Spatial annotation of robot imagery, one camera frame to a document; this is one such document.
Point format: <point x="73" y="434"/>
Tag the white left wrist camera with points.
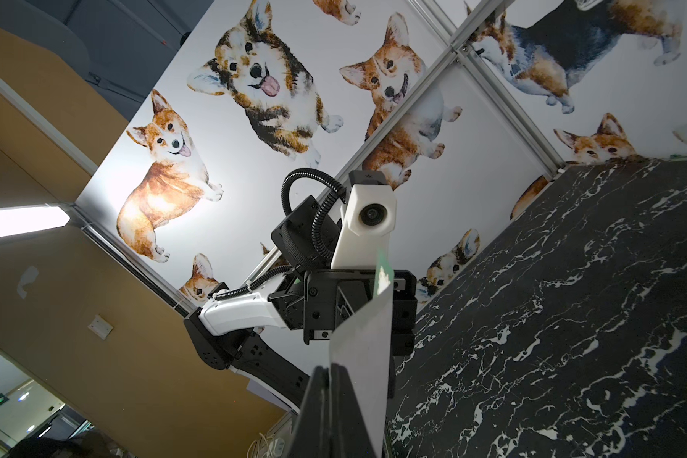
<point x="368" y="221"/>

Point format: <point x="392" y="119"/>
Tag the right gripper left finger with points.
<point x="311" y="435"/>

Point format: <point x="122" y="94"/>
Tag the green bordered white paper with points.
<point x="362" y="345"/>

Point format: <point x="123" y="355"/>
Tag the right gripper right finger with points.
<point x="348" y="436"/>

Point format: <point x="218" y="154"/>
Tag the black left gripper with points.
<point x="318" y="300"/>

